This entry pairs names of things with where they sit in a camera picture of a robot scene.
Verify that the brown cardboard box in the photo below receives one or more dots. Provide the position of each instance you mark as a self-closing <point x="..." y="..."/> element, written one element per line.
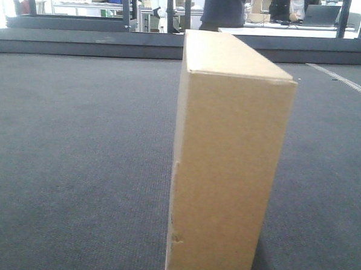
<point x="232" y="110"/>

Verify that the dark grey conveyor belt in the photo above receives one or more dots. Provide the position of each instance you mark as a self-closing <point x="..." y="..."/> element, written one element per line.
<point x="86" y="154"/>

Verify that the standing person in dark shirt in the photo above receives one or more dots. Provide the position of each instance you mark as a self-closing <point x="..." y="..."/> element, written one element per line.
<point x="222" y="14"/>

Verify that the seated person in black jacket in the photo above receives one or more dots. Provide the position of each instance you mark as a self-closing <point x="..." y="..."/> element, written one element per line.
<point x="290" y="10"/>

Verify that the white work table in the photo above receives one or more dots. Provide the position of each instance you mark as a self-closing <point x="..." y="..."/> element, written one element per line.
<point x="273" y="29"/>

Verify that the grey open laptop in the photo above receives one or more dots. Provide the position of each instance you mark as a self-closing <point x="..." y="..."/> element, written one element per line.
<point x="321" y="15"/>

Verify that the black frame post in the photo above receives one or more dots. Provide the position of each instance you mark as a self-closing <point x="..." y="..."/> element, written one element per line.
<point x="126" y="15"/>

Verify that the dark conveyor side rail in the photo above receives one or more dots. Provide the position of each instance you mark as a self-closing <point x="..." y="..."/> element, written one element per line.
<point x="278" y="49"/>

